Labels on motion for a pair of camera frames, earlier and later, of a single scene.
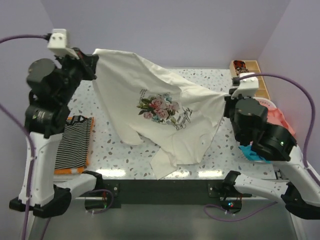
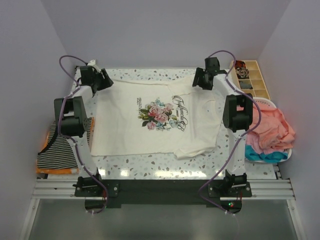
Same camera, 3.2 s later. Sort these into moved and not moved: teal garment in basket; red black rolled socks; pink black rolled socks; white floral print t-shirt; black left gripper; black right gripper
Moved: black right gripper; black left gripper; white floral print t-shirt
Not moved: red black rolled socks; teal garment in basket; pink black rolled socks
